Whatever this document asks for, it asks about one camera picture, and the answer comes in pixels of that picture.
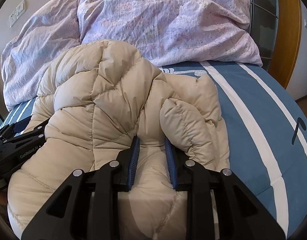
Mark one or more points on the lilac floral pillow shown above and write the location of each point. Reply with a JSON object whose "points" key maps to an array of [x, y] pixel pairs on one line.
{"points": [[51, 30]]}

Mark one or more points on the wooden headboard with dark panel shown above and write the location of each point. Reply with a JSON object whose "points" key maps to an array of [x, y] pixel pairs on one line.
{"points": [[275, 26]]}

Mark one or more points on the beige quilted down jacket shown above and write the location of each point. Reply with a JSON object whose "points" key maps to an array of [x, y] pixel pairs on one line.
{"points": [[96, 97]]}

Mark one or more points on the blue white striped bedsheet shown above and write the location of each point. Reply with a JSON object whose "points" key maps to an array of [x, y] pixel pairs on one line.
{"points": [[267, 148]]}

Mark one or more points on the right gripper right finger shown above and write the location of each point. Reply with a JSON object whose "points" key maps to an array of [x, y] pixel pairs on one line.
{"points": [[219, 205]]}

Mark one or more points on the white wall socket plate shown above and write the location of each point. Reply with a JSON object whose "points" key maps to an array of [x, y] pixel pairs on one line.
{"points": [[17, 13]]}

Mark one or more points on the lilac floral duvet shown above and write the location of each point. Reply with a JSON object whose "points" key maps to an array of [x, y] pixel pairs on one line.
{"points": [[173, 31]]}

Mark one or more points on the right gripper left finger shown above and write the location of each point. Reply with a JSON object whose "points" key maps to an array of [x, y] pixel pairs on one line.
{"points": [[85, 205]]}

